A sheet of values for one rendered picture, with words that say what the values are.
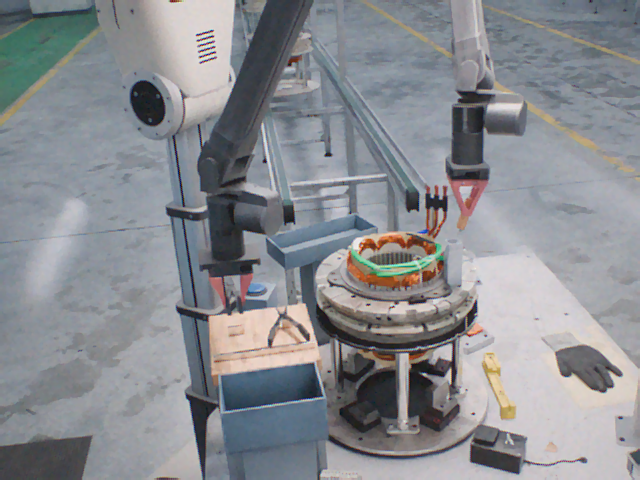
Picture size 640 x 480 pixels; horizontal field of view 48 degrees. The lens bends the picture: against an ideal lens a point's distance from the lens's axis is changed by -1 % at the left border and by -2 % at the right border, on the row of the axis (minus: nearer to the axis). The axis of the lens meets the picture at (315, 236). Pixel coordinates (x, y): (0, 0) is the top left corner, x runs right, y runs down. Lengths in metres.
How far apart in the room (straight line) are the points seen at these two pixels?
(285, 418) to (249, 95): 0.51
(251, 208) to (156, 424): 1.89
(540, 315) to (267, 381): 0.91
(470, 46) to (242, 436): 0.77
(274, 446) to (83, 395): 2.04
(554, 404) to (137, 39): 1.14
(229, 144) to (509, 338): 0.98
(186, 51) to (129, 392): 1.93
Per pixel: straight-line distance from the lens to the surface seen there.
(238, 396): 1.28
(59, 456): 2.90
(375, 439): 1.50
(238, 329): 1.35
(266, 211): 1.13
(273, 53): 1.07
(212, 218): 1.19
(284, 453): 1.25
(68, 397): 3.21
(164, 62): 1.48
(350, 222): 1.82
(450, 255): 1.38
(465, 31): 1.35
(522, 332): 1.88
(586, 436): 1.59
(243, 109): 1.11
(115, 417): 3.03
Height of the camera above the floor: 1.78
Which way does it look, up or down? 25 degrees down
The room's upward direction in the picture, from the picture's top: 4 degrees counter-clockwise
